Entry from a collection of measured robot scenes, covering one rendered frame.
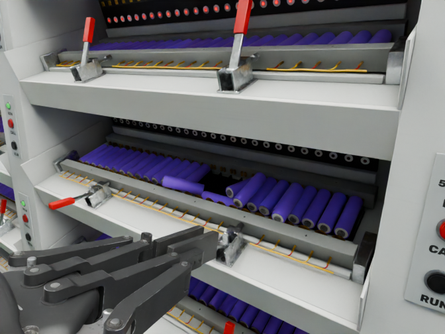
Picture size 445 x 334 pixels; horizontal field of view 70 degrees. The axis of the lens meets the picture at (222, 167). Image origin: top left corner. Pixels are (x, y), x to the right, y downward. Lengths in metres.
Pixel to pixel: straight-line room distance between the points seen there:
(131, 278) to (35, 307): 0.06
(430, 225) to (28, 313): 0.27
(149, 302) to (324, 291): 0.20
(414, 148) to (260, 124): 0.13
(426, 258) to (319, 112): 0.14
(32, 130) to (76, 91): 0.19
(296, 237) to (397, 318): 0.12
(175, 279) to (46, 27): 0.57
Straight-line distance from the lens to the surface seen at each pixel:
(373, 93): 0.30
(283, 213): 0.40
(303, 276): 0.38
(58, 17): 0.73
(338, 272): 0.37
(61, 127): 0.73
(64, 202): 0.54
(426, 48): 0.27
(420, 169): 0.27
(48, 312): 0.22
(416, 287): 0.31
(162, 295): 0.24
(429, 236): 0.29
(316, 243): 0.37
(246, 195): 0.43
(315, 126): 0.29
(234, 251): 0.39
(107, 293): 0.25
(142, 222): 0.49
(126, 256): 0.29
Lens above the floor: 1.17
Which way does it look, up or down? 16 degrees down
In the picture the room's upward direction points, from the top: 2 degrees clockwise
